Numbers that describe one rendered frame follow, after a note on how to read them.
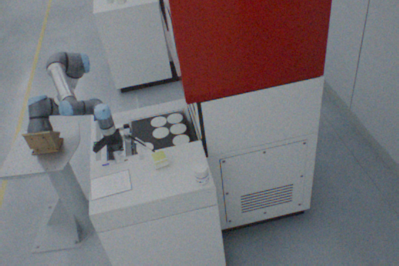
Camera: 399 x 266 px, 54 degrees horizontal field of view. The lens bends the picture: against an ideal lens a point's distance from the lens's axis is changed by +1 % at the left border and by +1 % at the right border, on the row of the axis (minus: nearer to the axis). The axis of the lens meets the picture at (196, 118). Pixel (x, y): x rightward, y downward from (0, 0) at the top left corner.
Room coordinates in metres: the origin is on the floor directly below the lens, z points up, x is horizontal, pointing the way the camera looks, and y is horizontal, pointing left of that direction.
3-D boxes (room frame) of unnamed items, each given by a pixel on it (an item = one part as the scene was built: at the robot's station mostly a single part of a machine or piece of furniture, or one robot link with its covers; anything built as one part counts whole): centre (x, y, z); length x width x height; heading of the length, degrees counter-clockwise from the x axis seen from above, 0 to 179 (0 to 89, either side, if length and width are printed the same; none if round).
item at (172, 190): (1.39, 0.28, 0.89); 0.62 x 0.35 x 0.14; 96
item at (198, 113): (2.00, 0.02, 1.02); 0.82 x 0.03 x 0.40; 6
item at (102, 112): (1.53, 0.45, 1.28); 0.09 x 0.08 x 0.11; 27
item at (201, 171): (1.30, 0.02, 1.01); 0.07 x 0.07 x 0.10
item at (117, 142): (1.52, 0.44, 1.12); 0.09 x 0.08 x 0.12; 96
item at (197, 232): (1.70, 0.32, 0.41); 0.97 x 0.64 x 0.82; 6
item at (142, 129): (1.79, 0.22, 0.90); 0.34 x 0.34 x 0.01; 6
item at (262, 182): (2.03, -0.32, 0.41); 0.82 x 0.71 x 0.82; 6
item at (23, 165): (1.91, 0.99, 0.75); 0.45 x 0.44 x 0.13; 87
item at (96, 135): (1.81, 0.59, 0.89); 0.55 x 0.09 x 0.14; 6
